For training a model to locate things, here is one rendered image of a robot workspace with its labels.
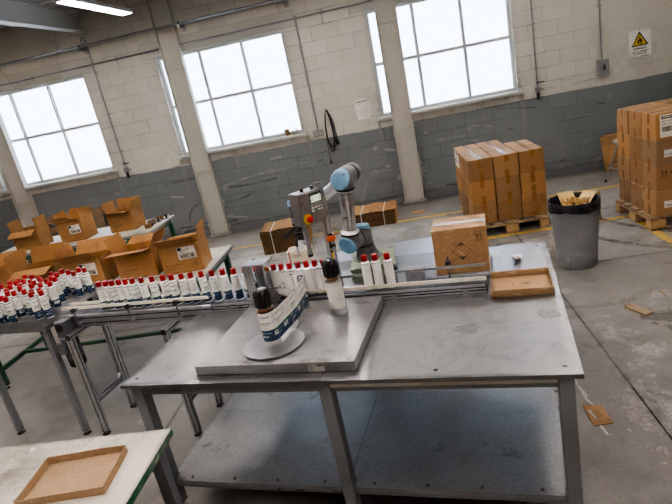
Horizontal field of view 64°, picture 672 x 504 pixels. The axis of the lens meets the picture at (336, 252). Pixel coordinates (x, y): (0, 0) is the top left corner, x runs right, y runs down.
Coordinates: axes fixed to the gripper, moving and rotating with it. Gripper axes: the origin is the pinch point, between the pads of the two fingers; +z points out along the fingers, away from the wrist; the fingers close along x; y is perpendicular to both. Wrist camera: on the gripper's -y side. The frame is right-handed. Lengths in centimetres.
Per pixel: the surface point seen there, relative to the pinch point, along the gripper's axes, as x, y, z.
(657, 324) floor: 21, 233, 97
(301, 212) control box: -48, 16, -37
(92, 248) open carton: 92, -203, -2
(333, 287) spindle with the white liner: -82, 32, -4
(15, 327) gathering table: -31, -195, 14
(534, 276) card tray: -58, 136, 15
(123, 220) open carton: 272, -269, 12
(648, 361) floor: -23, 208, 97
